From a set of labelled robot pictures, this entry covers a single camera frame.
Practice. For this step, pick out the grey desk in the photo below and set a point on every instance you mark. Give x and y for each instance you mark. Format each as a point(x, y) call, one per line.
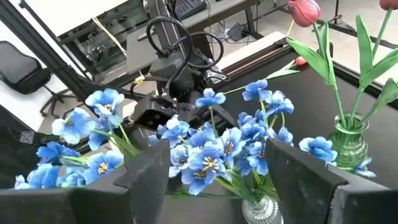
point(140, 53)

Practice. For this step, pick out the black tripod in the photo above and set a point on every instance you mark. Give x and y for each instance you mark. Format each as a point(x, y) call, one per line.
point(337, 21)

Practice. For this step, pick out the black power adapter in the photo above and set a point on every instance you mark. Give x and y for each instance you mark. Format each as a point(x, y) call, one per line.
point(237, 31)

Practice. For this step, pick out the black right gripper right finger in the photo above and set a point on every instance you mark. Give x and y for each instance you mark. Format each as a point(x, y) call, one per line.
point(326, 199)

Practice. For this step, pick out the black table edge frame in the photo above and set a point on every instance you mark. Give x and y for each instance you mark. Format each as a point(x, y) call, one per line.
point(255, 59)

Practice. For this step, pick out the blue artificial flower bunch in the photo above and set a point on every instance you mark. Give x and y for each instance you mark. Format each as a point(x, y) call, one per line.
point(202, 165)
point(318, 148)
point(74, 124)

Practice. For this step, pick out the green patterned glass vase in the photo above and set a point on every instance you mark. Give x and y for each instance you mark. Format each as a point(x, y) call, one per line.
point(349, 149)

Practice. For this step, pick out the black keyboard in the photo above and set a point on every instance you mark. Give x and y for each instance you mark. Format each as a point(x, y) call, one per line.
point(189, 7)

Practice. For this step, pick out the clear ribbed glass vase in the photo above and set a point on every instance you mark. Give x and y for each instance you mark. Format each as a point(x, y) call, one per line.
point(261, 213)

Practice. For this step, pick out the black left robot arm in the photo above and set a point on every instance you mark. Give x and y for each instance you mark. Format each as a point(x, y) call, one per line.
point(183, 77)

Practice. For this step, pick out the white desk top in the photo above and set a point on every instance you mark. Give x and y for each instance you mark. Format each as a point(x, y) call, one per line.
point(71, 15)

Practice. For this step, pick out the black rig frame bar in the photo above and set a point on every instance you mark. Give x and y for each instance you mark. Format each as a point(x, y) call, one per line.
point(46, 51)

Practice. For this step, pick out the black table clamp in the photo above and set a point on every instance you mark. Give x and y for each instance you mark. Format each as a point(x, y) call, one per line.
point(330, 49)

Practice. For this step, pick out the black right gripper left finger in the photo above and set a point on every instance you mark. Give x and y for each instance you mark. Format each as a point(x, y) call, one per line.
point(93, 205)

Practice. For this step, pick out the black mesh office chair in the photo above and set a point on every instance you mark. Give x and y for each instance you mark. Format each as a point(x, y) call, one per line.
point(18, 68)

